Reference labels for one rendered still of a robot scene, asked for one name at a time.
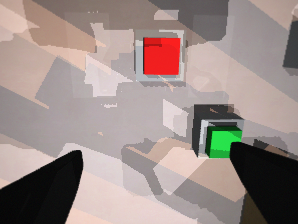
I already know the green button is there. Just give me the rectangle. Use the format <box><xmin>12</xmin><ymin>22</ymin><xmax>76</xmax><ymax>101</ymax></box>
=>
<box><xmin>192</xmin><ymin>113</ymin><xmax>245</xmax><ymax>159</ymax></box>

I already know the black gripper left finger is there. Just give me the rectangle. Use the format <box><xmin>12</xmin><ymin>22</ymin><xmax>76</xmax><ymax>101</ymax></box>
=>
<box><xmin>0</xmin><ymin>150</ymin><xmax>84</xmax><ymax>224</ymax></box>

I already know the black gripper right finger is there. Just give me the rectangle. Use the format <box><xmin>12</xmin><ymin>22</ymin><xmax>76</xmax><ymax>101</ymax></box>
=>
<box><xmin>229</xmin><ymin>142</ymin><xmax>298</xmax><ymax>224</ymax></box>

